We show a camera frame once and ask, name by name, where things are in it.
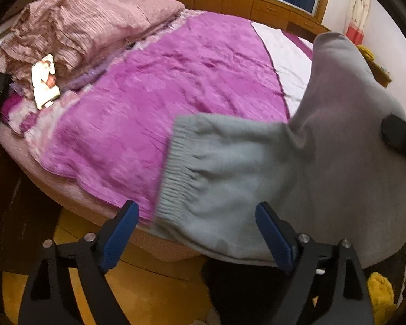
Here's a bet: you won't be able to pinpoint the yellow item on cabinet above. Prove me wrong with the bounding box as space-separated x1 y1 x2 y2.
355 44 375 62

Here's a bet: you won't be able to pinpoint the yellow plush item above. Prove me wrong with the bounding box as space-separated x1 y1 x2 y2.
367 272 399 318

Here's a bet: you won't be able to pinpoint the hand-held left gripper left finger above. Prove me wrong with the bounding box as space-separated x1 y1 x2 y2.
18 200 139 325

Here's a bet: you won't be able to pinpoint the grey pants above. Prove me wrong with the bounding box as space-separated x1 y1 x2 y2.
154 32 406 268

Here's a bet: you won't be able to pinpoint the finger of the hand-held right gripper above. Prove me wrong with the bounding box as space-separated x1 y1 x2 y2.
381 114 406 160

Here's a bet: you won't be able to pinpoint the purple floral bedspread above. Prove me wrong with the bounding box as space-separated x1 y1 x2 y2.
0 8 406 244

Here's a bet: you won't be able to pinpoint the pink mattress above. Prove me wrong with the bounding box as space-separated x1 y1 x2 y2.
0 122 207 263

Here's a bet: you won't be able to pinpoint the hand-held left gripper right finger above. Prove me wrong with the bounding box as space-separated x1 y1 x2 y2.
255 202 374 325

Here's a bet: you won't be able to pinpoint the pink striped quilt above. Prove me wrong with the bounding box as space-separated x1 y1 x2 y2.
0 0 186 87

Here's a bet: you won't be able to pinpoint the wooden cabinet row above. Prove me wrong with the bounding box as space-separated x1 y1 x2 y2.
166 0 393 89

